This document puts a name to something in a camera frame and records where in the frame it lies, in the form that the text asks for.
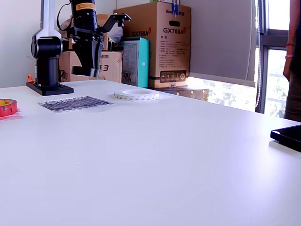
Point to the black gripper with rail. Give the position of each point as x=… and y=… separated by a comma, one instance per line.
x=87, y=35

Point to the wide white tape roll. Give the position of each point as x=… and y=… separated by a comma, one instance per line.
x=136, y=96

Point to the red tape roll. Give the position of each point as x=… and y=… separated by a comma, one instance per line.
x=8, y=109

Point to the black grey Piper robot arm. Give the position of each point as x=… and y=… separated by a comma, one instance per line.
x=47, y=68

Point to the person's right forearm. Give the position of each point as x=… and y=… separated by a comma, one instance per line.
x=291, y=23

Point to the person's right hand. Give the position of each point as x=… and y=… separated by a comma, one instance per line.
x=287, y=69

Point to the cardboard box with blue print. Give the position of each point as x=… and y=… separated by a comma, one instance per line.
x=68, y=61

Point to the crumpled white plastic bag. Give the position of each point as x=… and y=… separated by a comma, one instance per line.
x=116, y=33

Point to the cardboard box with shipping label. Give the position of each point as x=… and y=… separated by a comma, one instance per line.
x=104, y=23

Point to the teal product box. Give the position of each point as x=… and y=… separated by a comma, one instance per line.
x=141, y=61

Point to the black scribbled paper sheet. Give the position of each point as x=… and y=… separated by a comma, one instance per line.
x=75, y=104

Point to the orange clamp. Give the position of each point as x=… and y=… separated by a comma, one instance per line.
x=31, y=78

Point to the large GX760A cardboard box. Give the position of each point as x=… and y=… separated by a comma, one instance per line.
x=164, y=47

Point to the plain white paper sheet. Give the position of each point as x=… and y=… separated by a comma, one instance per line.
x=164, y=96

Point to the red scribbled paper sheet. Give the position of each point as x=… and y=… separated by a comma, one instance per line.
x=18, y=115

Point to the grey roller blind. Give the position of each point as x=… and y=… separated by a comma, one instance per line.
x=223, y=40

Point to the pink wristband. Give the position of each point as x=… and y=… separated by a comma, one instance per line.
x=288, y=56

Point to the person in dark shirt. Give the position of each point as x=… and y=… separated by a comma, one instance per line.
x=295, y=82

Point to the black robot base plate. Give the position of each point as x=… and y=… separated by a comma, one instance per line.
x=51, y=89

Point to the dark window frame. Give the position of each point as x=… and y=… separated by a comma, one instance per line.
x=264, y=70

